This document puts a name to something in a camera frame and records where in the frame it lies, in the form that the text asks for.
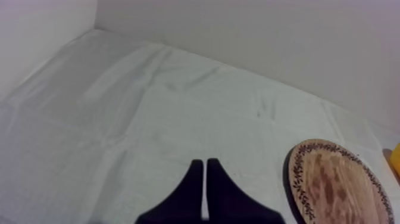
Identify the round wooden board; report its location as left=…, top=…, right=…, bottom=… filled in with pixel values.
left=287, top=138, right=396, bottom=224

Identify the yellow plastic basket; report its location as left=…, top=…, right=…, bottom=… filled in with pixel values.
left=389, top=143, right=400, bottom=176

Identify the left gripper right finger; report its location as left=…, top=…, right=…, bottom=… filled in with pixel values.
left=206, top=157, right=287, bottom=224

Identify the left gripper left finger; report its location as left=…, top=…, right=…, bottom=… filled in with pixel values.
left=134, top=159, right=205, bottom=224

